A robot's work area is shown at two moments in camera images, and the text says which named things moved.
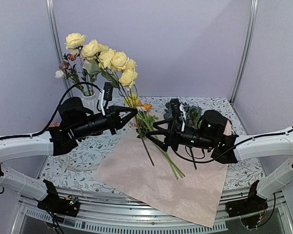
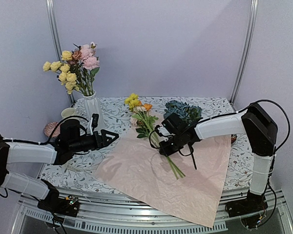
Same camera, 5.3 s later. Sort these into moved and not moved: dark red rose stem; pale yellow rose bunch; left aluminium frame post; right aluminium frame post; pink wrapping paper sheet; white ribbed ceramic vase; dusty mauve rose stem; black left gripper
Moved: pale yellow rose bunch; black left gripper; dusty mauve rose stem; dark red rose stem
Not moved: white ribbed ceramic vase; left aluminium frame post; pink wrapping paper sheet; right aluminium frame post
